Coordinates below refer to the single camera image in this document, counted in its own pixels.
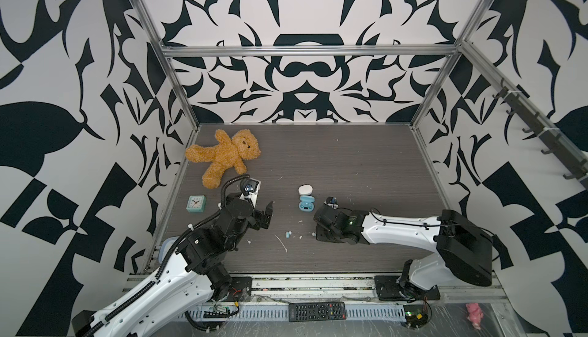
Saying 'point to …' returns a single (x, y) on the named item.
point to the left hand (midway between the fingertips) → (257, 195)
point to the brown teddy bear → (227, 153)
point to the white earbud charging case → (305, 189)
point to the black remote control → (313, 312)
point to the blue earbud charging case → (307, 203)
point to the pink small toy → (475, 315)
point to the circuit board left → (218, 312)
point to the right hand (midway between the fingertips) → (316, 234)
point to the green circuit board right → (416, 315)
